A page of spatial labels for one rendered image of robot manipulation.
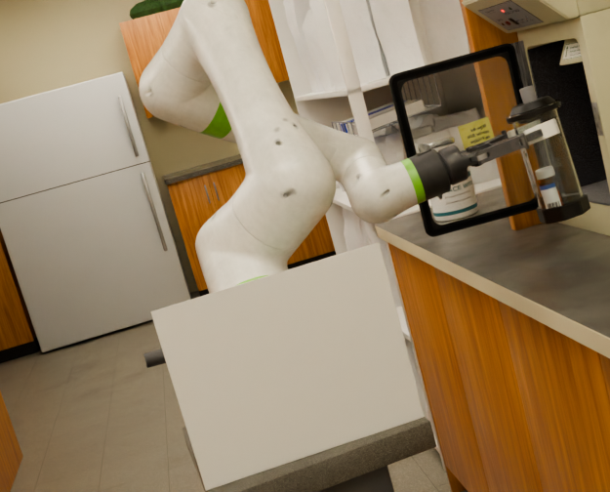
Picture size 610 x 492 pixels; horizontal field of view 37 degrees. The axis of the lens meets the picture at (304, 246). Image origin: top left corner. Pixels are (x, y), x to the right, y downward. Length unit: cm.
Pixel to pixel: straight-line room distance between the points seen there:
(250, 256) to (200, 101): 41
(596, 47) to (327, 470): 107
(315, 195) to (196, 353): 29
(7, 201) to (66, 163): 49
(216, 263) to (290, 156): 21
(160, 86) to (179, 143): 563
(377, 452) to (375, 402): 7
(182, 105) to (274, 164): 40
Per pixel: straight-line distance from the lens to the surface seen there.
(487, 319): 211
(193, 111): 169
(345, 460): 126
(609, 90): 196
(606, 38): 196
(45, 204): 668
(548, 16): 196
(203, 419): 124
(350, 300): 123
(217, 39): 154
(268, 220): 134
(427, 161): 178
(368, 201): 175
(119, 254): 668
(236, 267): 137
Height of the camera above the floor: 144
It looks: 10 degrees down
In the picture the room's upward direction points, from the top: 15 degrees counter-clockwise
